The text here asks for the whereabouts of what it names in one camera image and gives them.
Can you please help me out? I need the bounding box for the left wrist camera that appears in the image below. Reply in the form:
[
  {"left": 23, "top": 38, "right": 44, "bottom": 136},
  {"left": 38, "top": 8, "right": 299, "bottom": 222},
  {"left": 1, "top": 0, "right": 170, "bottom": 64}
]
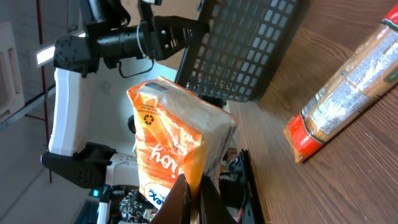
[{"left": 137, "top": 0, "right": 162, "bottom": 21}]

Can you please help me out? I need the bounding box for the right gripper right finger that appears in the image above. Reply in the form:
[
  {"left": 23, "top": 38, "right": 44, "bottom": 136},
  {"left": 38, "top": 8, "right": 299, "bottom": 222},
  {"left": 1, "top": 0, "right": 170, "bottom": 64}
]
[{"left": 198, "top": 175, "right": 236, "bottom": 224}]

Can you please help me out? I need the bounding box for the small orange snack packet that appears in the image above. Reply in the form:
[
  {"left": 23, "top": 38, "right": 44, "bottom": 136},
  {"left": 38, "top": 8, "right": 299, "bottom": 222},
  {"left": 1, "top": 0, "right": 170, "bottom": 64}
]
[{"left": 127, "top": 77, "right": 238, "bottom": 208}]

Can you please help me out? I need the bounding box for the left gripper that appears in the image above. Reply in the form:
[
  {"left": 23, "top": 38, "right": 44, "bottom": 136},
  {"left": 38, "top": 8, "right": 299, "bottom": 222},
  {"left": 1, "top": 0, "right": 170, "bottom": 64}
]
[{"left": 139, "top": 16, "right": 210, "bottom": 61}]

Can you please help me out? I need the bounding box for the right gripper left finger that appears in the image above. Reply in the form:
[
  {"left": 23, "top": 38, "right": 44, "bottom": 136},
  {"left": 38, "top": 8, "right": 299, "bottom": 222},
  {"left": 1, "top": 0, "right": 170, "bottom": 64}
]
[{"left": 149, "top": 174, "right": 190, "bottom": 224}]

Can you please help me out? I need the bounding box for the orange noodle package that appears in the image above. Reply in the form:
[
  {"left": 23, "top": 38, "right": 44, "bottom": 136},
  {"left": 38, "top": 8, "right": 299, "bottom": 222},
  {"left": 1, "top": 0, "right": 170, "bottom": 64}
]
[{"left": 284, "top": 6, "right": 397, "bottom": 163}]

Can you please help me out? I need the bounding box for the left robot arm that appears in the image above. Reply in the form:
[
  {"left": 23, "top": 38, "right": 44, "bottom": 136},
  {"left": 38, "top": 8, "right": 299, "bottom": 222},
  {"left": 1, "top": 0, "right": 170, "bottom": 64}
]
[{"left": 40, "top": 0, "right": 210, "bottom": 223}]

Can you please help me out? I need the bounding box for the dark grey plastic basket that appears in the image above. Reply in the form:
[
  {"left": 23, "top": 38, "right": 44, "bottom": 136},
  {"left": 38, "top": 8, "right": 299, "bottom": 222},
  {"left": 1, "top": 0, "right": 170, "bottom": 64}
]
[{"left": 175, "top": 0, "right": 308, "bottom": 103}]

